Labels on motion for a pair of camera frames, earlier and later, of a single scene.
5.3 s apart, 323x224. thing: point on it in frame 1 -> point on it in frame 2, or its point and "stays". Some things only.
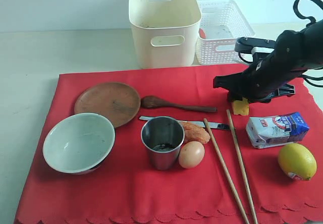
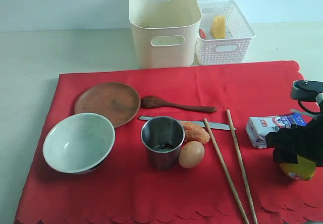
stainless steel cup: x=163 y=136 stays
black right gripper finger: x=235 y=94 -> x=282 y=155
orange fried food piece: x=195 y=132 stays
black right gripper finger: x=231 y=81 -> x=284 y=138
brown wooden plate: x=119 y=103 stays
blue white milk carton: x=273 y=130 stays
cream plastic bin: x=165 y=19 stays
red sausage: x=202 y=33 stays
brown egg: x=191 y=153 stays
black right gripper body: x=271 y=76 -> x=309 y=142
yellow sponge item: x=241 y=107 -> x=218 y=27
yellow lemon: x=297 y=161 stays
